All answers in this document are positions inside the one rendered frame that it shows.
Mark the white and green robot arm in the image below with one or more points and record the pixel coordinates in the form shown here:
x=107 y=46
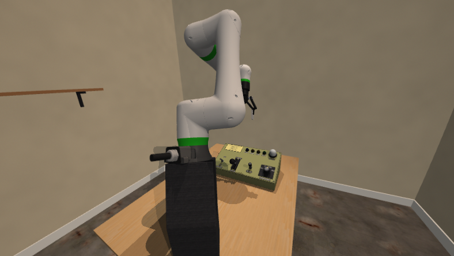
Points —
x=226 y=108

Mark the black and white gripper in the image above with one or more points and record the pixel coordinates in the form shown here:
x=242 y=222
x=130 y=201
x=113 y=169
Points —
x=246 y=98

